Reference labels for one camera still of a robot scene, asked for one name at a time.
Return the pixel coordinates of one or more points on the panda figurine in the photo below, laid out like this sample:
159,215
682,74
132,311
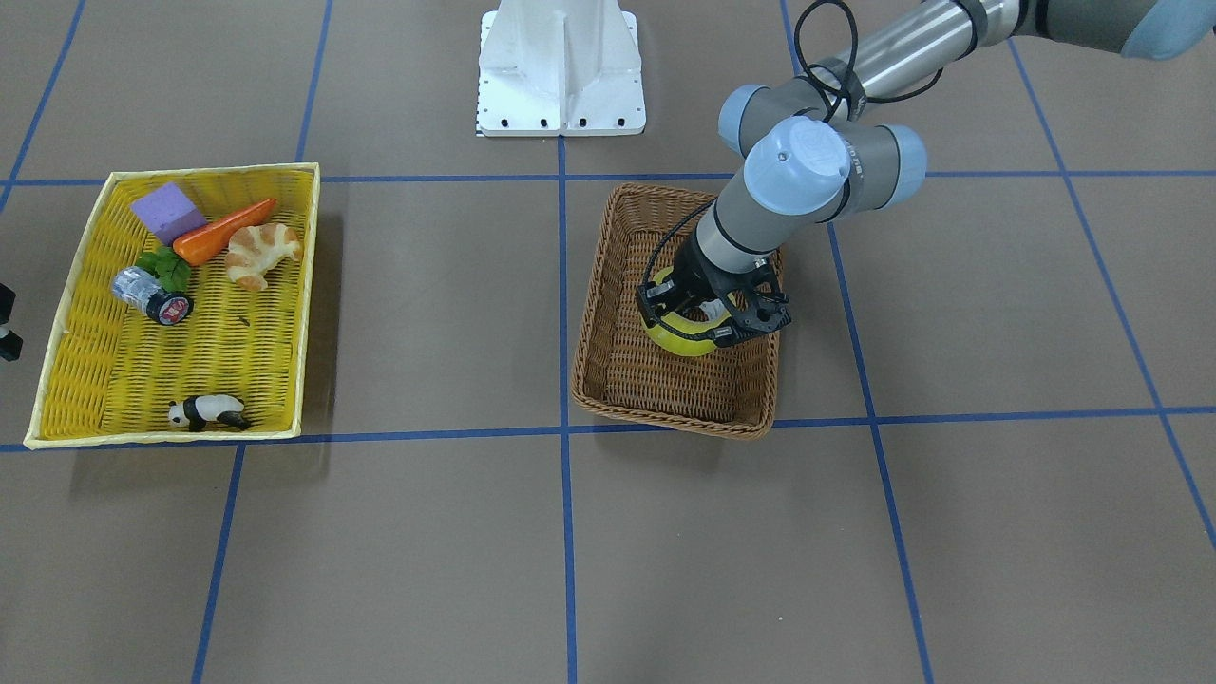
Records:
197,412

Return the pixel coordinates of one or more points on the yellow tape roll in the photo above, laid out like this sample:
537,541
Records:
687,335

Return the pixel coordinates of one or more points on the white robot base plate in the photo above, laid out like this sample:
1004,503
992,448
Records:
559,68

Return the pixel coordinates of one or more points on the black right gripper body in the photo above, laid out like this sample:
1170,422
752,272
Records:
5,323

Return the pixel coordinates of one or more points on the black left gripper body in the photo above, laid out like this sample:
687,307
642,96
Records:
700,269

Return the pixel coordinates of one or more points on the purple foam block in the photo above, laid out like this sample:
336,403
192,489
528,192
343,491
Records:
167,214

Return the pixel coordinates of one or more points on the toy croissant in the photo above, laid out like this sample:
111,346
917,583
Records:
252,252

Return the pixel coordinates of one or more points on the toy carrot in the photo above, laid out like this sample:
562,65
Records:
173,265

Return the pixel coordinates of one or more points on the brown wicker basket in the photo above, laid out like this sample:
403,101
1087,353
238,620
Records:
619,372

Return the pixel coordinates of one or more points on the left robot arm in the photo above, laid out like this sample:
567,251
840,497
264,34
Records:
807,158

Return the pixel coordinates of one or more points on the yellow woven basket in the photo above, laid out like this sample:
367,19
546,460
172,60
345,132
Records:
109,373

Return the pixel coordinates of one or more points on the small black-capped jar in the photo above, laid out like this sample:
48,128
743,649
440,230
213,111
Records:
139,289

